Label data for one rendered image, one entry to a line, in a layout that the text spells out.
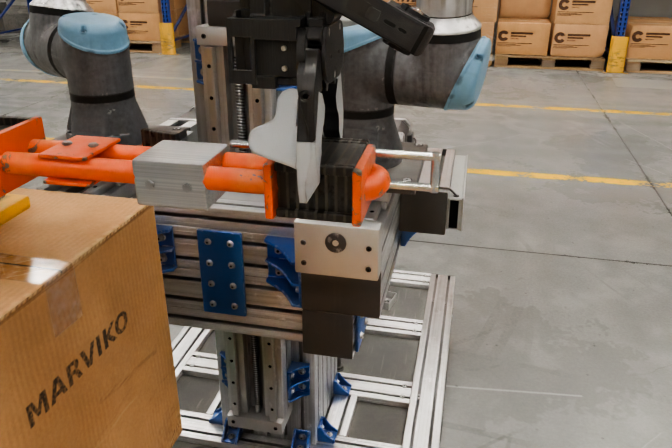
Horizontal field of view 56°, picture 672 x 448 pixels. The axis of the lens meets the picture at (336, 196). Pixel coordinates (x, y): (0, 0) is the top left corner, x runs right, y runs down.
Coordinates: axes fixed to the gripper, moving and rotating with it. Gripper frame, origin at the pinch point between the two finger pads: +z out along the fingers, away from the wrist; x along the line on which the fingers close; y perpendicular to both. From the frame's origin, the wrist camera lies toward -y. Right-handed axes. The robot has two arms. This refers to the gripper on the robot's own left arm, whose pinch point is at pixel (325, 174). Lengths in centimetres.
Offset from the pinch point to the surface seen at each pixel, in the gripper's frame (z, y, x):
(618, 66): 107, -167, -699
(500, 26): 69, -37, -714
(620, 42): 81, -165, -699
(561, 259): 119, -59, -229
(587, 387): 120, -58, -135
